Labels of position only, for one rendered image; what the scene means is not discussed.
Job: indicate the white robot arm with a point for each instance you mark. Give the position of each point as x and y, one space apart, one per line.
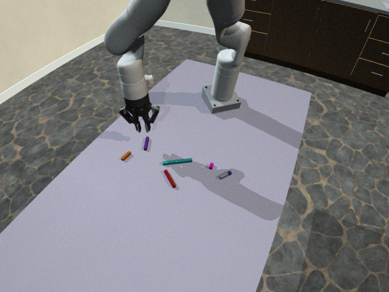
125 36

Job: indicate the dark red rod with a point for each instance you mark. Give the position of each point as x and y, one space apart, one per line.
169 178

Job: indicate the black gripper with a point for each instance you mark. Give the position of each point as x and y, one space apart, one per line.
139 112

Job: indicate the orange rectangular bar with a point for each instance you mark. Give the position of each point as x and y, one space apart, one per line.
126 156

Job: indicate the turquoise rod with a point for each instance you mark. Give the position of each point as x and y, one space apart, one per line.
172 162

